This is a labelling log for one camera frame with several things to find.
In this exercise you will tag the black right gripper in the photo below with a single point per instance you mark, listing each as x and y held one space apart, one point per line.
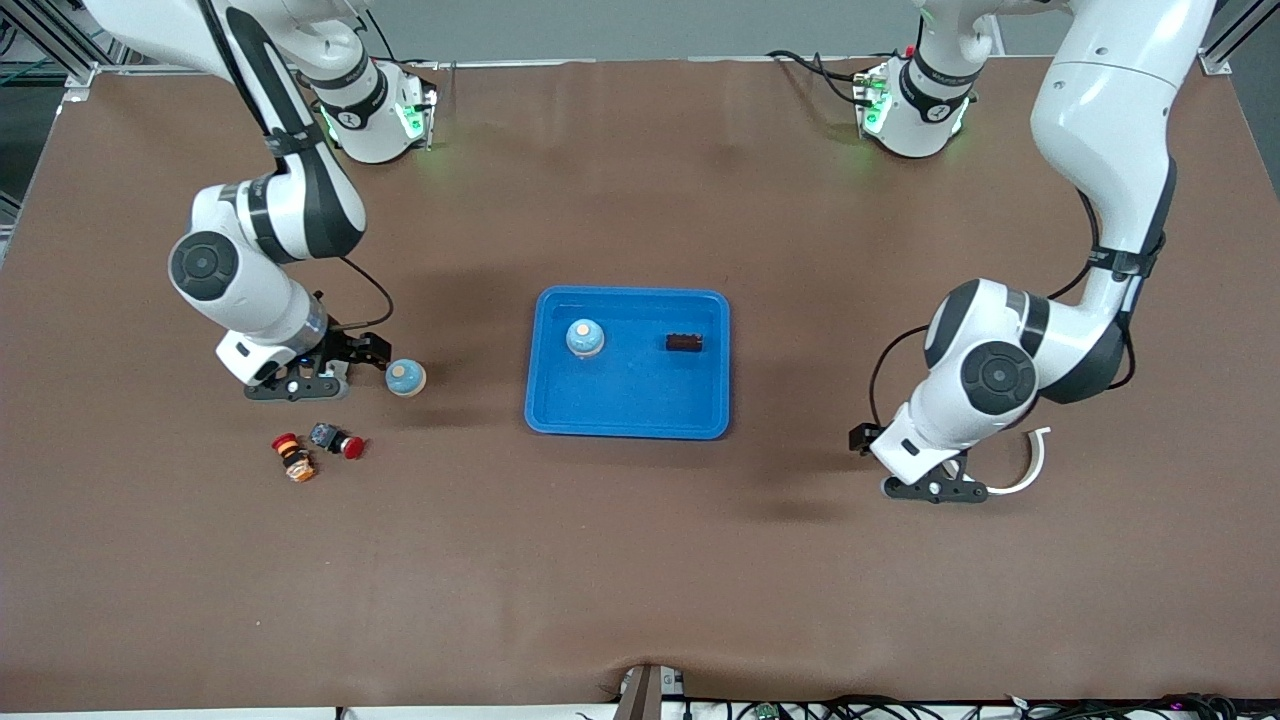
343 346

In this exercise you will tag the blue bell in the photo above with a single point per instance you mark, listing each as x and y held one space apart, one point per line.
585 338
406 378

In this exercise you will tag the dark brown relay block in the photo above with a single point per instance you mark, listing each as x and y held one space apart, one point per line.
684 343

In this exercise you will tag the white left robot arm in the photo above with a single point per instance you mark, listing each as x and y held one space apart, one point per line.
1000 375

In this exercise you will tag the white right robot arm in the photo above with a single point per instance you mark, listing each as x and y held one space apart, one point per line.
250 290

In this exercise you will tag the blue plastic tray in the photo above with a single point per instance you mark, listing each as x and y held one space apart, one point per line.
630 395

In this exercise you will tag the white curved plastic clamp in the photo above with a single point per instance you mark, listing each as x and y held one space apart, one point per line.
1035 465

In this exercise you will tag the red black emergency stop button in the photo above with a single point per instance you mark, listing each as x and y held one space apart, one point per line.
335 438

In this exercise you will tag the brown table mat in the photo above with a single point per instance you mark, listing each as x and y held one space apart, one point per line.
640 560

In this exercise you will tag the orange red push button switch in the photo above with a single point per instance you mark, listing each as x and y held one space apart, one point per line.
295 460

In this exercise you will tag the metal table edge bracket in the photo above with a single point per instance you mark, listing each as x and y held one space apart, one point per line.
645 695

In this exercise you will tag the aluminium frame post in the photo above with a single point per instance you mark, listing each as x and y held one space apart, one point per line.
78 80
1218 62

